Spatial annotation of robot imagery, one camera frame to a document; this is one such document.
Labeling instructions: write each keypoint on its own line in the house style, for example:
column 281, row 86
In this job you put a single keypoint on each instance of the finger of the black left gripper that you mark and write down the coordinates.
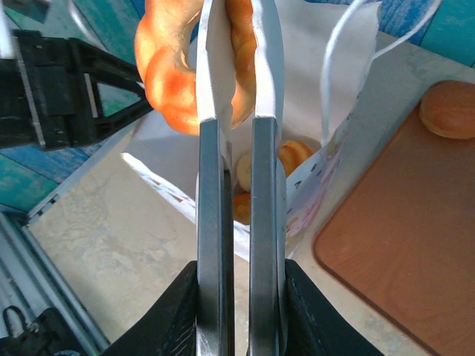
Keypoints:
column 111, row 66

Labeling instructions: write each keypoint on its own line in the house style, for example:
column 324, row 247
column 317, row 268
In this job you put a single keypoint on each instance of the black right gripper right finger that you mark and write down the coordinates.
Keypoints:
column 319, row 326

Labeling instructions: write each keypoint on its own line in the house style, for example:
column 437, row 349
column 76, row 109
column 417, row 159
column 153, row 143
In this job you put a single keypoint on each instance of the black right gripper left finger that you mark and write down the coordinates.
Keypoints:
column 163, row 326

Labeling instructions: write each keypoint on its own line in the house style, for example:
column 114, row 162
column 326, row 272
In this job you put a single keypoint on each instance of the metal tongs with white tips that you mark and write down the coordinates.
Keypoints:
column 209, row 222

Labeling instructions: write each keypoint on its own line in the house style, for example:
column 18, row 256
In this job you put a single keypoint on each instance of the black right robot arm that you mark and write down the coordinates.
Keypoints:
column 41, row 337

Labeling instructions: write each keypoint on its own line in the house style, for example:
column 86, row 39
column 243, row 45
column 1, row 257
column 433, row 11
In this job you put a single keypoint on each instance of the orange striped fake croissant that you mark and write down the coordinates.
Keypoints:
column 295, row 155

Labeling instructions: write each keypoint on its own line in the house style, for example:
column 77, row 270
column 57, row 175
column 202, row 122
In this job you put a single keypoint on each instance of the printed white paper bag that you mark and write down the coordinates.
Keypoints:
column 304, row 74

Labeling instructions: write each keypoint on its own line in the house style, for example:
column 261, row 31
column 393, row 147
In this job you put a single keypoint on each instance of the round brown fake bun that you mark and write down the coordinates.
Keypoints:
column 449, row 111

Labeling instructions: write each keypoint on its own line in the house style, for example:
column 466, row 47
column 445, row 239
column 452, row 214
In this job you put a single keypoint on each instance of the brown wooden tray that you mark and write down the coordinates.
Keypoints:
column 401, row 241

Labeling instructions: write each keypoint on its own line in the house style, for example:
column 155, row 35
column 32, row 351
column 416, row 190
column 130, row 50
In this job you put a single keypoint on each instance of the aluminium frame rail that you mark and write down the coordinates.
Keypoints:
column 44, row 267

